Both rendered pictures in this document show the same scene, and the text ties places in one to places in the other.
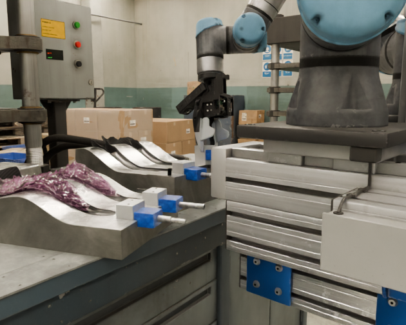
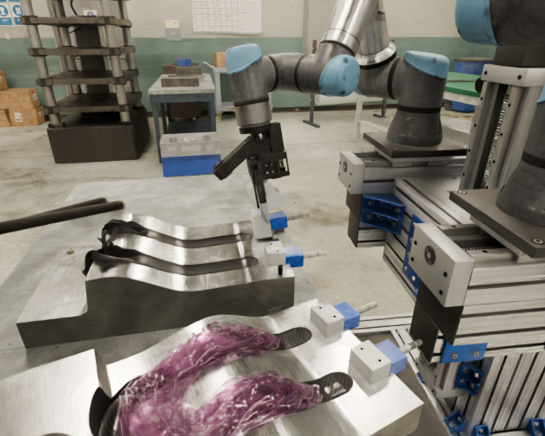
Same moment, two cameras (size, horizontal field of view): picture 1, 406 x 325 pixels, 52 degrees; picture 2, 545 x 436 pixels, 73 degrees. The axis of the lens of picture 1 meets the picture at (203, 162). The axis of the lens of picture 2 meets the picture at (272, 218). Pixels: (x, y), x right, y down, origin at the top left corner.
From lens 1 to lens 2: 0.83 m
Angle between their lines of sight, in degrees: 48
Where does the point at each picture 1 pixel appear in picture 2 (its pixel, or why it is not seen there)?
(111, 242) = (411, 420)
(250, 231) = (485, 324)
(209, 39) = (259, 77)
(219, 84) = (278, 137)
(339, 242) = not seen: outside the picture
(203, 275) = not seen: hidden behind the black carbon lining
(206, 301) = not seen: hidden behind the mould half
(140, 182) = (236, 294)
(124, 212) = (381, 373)
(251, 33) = (350, 83)
